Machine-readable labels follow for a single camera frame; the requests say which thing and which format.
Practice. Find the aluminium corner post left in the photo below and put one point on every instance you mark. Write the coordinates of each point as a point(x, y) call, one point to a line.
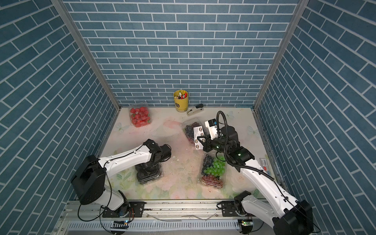
point(74, 31)

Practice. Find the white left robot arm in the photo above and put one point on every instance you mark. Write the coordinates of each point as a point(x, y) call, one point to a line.
point(90, 179)

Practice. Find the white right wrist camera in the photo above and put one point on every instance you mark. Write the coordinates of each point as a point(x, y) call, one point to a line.
point(212, 128)

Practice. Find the aluminium front rail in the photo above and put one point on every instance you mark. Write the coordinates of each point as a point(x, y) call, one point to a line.
point(202, 209)

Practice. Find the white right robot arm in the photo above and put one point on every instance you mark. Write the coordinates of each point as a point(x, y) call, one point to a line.
point(285, 214)

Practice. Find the clear box of blueberries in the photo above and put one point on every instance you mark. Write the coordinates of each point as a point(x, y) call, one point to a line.
point(187, 127)

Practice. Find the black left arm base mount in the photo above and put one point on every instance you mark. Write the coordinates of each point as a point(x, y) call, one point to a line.
point(130, 209)

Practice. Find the grey desk stapler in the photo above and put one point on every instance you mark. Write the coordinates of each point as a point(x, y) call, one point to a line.
point(195, 110)

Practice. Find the aluminium corner post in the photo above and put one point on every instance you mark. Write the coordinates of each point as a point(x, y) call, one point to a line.
point(74, 31)
point(301, 6)

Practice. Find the clear box of mixed grapes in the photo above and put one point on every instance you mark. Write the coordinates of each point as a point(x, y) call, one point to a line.
point(213, 170)

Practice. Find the white fruit sticker sheet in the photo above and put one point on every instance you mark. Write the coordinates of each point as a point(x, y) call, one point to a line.
point(198, 132)

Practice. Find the yellow pen cup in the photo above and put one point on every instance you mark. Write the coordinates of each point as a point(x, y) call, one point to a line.
point(181, 100)

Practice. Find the clear box of avocados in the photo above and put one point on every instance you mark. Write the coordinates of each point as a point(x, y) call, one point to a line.
point(146, 173)

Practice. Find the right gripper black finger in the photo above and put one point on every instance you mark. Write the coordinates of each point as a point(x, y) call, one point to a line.
point(203, 138)
point(203, 146)

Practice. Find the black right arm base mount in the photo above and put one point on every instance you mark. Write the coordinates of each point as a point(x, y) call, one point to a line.
point(243, 205)

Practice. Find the white label strip on table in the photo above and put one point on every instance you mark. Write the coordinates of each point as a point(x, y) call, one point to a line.
point(265, 166)

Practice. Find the clear box of strawberries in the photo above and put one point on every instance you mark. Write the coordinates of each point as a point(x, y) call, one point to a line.
point(140, 114)

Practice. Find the aluminium corner post right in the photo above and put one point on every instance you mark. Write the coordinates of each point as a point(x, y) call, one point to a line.
point(301, 6)

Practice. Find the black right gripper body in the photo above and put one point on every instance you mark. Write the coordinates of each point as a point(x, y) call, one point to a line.
point(217, 144)

